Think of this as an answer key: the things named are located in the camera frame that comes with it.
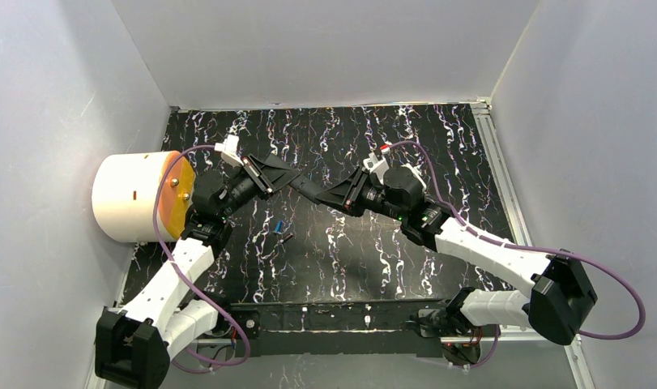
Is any black remote control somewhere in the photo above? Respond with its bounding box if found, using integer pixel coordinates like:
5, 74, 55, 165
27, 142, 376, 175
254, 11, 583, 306
289, 175, 324, 204

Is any blue battery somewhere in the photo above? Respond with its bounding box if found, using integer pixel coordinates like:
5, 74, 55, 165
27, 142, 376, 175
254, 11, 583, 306
274, 220, 284, 234

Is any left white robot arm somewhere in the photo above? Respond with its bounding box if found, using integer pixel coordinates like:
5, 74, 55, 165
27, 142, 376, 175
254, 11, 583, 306
92, 152, 302, 388

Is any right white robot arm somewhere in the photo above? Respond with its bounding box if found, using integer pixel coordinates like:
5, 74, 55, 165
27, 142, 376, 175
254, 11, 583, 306
316, 166, 597, 345

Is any white orange cylinder container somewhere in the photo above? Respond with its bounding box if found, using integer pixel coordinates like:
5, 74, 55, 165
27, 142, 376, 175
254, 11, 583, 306
92, 151, 195, 243

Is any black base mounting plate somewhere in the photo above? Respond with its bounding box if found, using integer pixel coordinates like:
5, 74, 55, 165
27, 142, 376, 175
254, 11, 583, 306
180, 299, 501, 360

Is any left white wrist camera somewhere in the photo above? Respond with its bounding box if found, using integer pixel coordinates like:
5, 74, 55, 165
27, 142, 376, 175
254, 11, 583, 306
214, 134, 243, 167

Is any right aluminium frame rail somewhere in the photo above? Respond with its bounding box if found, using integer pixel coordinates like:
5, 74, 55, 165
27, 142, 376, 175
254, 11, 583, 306
470, 96, 595, 388

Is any aluminium frame rail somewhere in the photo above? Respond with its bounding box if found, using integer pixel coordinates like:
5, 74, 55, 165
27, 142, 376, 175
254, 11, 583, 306
470, 96, 595, 388
83, 305, 582, 389

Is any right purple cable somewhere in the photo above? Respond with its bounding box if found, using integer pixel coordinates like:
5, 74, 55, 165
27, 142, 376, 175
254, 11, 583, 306
384, 140, 646, 370

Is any front aluminium frame rail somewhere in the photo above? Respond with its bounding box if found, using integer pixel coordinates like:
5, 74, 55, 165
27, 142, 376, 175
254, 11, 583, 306
83, 305, 582, 389

